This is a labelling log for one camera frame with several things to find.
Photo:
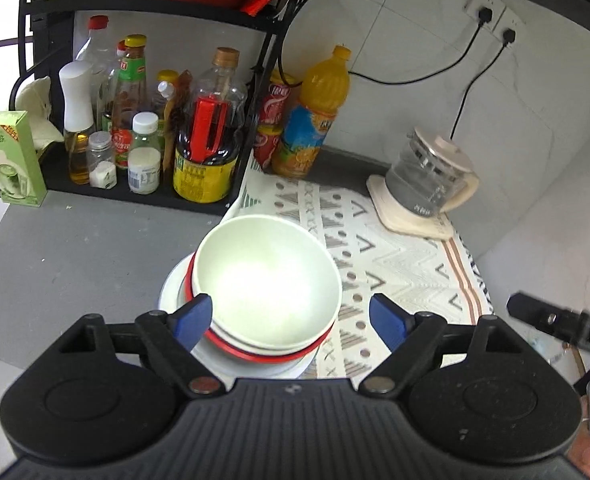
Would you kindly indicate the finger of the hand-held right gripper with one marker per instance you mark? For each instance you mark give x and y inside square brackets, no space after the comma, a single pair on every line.
[540,315]

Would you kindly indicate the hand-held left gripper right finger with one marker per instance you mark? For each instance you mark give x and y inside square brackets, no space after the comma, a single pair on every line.
[385,317]

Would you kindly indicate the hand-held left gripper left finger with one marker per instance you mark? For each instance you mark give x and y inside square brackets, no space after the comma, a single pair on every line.
[195,316]

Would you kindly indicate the red rimmed bowl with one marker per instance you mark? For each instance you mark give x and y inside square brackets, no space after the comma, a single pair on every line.
[189,282]

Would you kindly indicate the white bowl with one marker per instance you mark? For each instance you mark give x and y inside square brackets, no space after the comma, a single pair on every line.
[270,280]
[247,346]

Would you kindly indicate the white plate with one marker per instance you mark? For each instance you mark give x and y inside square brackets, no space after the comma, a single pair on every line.
[260,369]

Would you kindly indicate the patterned table mat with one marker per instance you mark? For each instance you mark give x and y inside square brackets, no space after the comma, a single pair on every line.
[390,255]

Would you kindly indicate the beige kettle base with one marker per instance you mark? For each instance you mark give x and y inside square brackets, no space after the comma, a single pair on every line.
[400,220]

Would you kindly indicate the black metal rack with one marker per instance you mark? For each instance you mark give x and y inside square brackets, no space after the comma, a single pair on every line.
[125,199]

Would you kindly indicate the dark yellow label sauce bottle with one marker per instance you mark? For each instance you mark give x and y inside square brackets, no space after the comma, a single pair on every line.
[205,180]

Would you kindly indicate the white capped powder jar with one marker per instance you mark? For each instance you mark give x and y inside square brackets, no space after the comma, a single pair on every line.
[144,165]

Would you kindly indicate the small clear spice jar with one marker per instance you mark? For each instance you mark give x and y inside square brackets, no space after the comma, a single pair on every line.
[102,165]

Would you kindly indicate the orange juice bottle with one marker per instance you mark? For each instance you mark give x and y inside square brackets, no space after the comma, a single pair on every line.
[310,120]

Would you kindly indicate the brown spice packet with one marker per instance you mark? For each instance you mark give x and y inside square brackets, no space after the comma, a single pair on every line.
[180,95]

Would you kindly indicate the green carton box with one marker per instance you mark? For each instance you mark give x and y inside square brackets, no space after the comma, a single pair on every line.
[10,160]

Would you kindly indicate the white top oil spray bottle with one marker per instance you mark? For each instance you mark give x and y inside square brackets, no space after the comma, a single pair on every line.
[77,100]

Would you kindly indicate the green label sauce bottle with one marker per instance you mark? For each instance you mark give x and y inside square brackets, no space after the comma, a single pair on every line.
[131,75]

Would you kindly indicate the white cloth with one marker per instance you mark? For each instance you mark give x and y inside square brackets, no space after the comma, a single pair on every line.
[37,110]

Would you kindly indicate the black power plug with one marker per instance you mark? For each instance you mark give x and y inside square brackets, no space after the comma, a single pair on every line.
[485,14]
[508,36]

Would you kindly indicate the red capped clear bottle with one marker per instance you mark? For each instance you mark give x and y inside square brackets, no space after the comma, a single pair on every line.
[95,45]

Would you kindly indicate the white wall socket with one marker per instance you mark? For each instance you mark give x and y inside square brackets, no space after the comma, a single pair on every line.
[475,0]
[517,24]

